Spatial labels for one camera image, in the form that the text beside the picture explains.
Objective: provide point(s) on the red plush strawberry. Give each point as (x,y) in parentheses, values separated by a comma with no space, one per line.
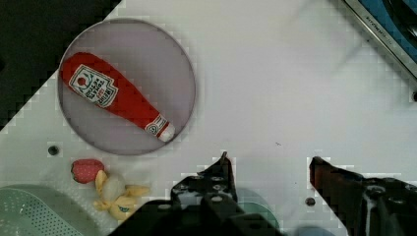
(84,170)

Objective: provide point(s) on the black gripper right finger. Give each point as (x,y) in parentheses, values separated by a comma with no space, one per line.
(366,206)

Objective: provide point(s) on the silver black toaster oven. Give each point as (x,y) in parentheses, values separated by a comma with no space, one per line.
(393,24)

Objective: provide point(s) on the grey round plate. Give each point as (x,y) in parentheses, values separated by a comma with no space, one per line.
(154,62)

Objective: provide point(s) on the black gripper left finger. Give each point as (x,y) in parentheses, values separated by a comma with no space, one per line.
(216,179)

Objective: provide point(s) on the yellow plush banana toy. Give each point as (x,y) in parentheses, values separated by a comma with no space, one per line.
(115,196)

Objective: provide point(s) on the red plush ketchup bottle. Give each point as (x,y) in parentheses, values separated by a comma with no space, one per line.
(100,83)

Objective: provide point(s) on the green perforated colander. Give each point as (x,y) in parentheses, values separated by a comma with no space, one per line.
(31,210)

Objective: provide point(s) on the green cup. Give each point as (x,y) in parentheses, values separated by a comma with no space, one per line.
(252,202)

